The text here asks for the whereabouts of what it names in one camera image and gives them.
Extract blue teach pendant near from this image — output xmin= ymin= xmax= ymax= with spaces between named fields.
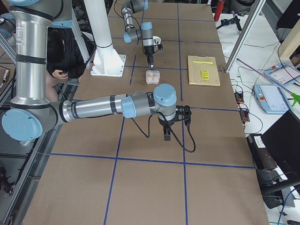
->
xmin=254 ymin=83 xmax=291 ymax=114

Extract black tripod clamp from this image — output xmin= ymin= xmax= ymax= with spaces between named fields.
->
xmin=217 ymin=10 xmax=245 ymax=32

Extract black computer monitor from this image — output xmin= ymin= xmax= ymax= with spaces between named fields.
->
xmin=261 ymin=110 xmax=300 ymax=176

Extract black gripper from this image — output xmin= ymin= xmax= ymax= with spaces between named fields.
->
xmin=143 ymin=45 xmax=155 ymax=70
xmin=158 ymin=116 xmax=179 ymax=141

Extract reacher grabber stick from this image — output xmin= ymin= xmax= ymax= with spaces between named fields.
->
xmin=237 ymin=58 xmax=300 ymax=106

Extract aluminium frame post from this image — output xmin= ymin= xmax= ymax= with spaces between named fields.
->
xmin=225 ymin=0 xmax=266 ymax=73

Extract person in black jacket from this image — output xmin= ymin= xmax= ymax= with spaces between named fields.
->
xmin=45 ymin=28 xmax=86 ymax=102

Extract blue teach pendant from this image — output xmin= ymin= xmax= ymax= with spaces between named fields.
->
xmin=254 ymin=83 xmax=291 ymax=114
xmin=264 ymin=63 xmax=300 ymax=87

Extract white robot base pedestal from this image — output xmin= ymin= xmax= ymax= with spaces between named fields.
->
xmin=84 ymin=0 xmax=126 ymax=77

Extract yellow plastic knife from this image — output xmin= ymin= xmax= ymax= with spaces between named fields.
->
xmin=193 ymin=60 xmax=214 ymax=65

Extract blue teach pendant far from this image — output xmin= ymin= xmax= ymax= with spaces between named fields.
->
xmin=264 ymin=63 xmax=300 ymax=87

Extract clear plastic egg box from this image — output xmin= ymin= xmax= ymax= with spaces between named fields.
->
xmin=145 ymin=70 xmax=160 ymax=84

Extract yellow lemon slices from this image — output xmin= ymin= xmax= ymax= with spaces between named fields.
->
xmin=201 ymin=68 xmax=210 ymax=81

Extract white bowl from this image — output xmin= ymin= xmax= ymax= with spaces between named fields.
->
xmin=153 ymin=36 xmax=161 ymax=45

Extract wooden cutting board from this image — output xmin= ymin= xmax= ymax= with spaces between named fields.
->
xmin=187 ymin=55 xmax=220 ymax=86

